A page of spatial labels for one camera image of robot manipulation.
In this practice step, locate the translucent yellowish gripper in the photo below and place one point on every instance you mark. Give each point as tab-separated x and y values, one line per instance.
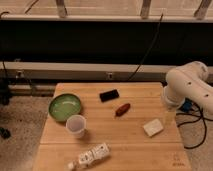
169	116

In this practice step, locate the black eraser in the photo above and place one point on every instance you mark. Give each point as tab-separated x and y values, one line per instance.
109	95

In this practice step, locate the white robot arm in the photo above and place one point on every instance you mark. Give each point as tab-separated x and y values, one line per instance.
186	81

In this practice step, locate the blue box on floor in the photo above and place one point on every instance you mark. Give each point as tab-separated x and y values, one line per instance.
187	105

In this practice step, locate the white sponge block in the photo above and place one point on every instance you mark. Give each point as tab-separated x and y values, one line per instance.
153	127

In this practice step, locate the brown oblong object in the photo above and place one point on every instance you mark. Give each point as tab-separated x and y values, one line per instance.
122	109

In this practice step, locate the green bowl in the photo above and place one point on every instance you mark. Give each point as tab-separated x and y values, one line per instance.
64	106

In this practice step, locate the black object left floor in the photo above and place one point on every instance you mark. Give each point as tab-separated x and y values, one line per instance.
4	133

